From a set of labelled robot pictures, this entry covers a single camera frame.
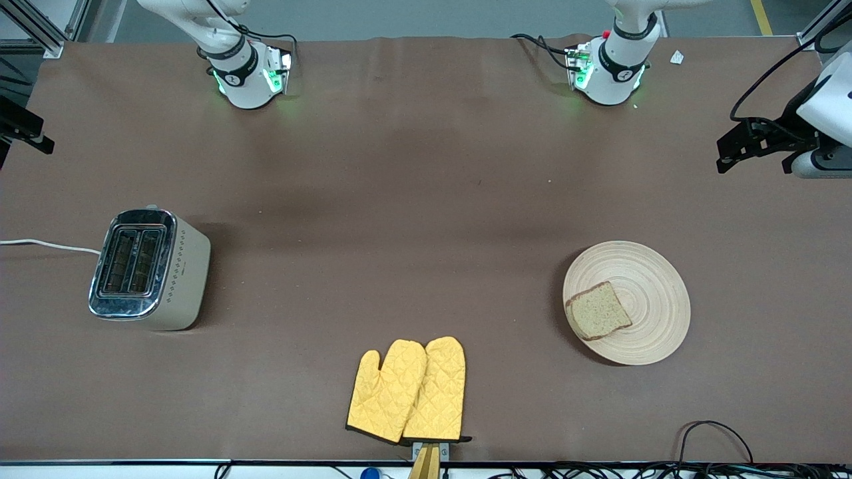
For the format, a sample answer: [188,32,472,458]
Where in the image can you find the brown bread slice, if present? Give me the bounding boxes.
[565,281,633,342]

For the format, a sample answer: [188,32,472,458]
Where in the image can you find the beige chrome two-slot toaster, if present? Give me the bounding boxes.
[88,205,212,331]

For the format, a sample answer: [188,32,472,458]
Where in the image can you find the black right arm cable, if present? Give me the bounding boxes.
[206,0,298,67]

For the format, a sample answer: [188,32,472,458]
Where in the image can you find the looped black cable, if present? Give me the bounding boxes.
[678,420,754,466]

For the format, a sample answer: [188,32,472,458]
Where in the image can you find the yellow quilted oven mitt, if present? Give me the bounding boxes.
[345,339,428,445]
[401,336,473,444]

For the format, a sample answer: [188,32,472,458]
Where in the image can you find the black cable bundle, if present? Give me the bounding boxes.
[493,462,852,479]

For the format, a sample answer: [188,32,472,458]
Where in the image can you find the tan wooden post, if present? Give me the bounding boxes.
[408,446,441,479]

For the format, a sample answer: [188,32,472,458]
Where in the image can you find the brown table cover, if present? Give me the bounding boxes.
[0,33,852,464]

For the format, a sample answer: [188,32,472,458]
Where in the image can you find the black left arm base cable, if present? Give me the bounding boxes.
[511,33,574,71]

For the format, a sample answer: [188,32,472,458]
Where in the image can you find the white toaster power cable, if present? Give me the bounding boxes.
[0,238,102,255]

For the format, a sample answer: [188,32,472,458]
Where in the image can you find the round light wooden plate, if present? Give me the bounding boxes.
[562,241,691,366]

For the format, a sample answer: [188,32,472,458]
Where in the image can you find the aluminium frame profile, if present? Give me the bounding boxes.
[799,0,852,44]
[0,0,91,59]

